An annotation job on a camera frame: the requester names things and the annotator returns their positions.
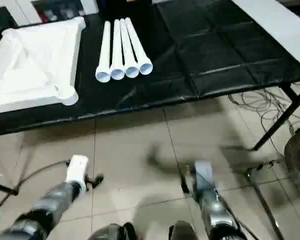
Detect white plastic table leg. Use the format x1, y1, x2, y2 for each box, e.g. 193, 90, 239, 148
119, 18, 140, 79
95, 21, 113, 83
110, 19, 126, 81
125, 17, 154, 76

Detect black right robot foot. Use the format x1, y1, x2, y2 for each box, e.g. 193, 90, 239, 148
168, 220, 199, 240

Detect black robot foot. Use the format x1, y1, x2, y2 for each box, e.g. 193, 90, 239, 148
89, 223, 137, 240
168, 220, 199, 240

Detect black left robot foot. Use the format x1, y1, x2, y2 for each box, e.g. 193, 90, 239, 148
89, 223, 137, 240

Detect black metal table leg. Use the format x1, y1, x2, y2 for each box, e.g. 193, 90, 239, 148
0, 180, 19, 197
252, 82, 300, 152

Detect white plastic table top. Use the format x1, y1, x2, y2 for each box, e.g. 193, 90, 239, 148
0, 16, 87, 115

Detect white flat board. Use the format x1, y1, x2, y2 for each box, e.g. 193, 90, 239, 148
232, 0, 300, 57

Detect white cabinet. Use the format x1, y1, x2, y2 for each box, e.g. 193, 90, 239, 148
0, 0, 99, 27

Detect loose grey floor cables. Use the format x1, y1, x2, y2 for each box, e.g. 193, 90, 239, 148
228, 87, 300, 139

